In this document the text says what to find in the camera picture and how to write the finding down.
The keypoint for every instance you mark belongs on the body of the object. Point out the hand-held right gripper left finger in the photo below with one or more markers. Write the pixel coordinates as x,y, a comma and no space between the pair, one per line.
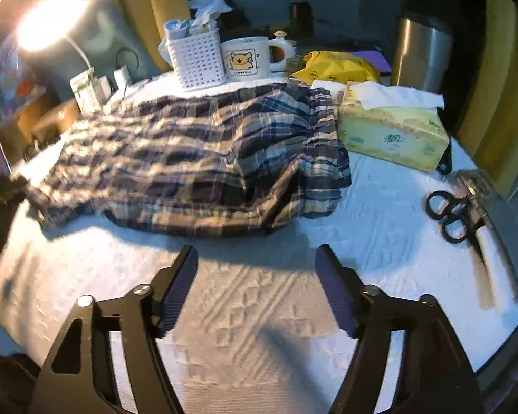
179,289

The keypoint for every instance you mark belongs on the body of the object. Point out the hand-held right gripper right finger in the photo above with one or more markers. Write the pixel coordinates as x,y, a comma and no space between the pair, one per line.
336,293

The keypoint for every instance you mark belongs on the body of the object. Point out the plaid flannel shirt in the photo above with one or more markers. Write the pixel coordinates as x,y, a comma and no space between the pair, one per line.
177,159

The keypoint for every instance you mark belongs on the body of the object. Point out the white embossed tablecloth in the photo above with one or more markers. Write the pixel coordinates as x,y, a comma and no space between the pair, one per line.
241,293

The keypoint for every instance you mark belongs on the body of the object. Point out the white orange snack bag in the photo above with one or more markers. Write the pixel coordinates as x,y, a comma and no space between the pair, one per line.
23,88

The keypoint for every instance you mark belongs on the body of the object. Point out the white green carton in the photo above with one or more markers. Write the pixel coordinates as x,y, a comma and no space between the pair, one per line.
84,90

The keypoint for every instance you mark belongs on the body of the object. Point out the black scissors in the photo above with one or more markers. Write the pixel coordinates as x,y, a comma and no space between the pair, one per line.
465,212

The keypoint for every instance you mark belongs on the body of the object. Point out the yellow tissue box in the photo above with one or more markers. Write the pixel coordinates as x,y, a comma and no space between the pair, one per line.
388,133

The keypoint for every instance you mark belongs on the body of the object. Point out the black clip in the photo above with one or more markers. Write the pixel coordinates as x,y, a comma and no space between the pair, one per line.
445,161

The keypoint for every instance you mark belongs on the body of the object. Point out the white charger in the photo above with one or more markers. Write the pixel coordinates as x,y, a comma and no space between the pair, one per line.
121,77

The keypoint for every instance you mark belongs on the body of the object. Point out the grey metal blade tool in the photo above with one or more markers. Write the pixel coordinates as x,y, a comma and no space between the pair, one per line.
500,233

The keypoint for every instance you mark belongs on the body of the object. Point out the white desk lamp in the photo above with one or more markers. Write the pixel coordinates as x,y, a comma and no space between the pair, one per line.
47,26

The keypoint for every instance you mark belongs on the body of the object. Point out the yellow plastic bag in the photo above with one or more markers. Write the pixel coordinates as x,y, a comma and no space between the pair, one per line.
336,67

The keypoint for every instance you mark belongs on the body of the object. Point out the white woven basket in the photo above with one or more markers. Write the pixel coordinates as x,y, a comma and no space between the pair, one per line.
198,60

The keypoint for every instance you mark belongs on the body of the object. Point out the purple flat item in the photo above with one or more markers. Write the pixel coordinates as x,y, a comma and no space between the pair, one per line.
377,62

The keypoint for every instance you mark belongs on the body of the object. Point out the white bear print mug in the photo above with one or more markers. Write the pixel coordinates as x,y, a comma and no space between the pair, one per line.
244,58

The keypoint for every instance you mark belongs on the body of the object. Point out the steel thermos cup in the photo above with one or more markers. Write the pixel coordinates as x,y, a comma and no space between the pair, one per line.
421,56

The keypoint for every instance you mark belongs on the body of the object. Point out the yellow curtain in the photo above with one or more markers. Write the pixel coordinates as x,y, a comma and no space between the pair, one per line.
496,95
168,8

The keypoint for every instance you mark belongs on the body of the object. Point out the white crumpled plastic bag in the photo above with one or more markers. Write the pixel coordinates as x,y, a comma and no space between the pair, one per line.
209,13

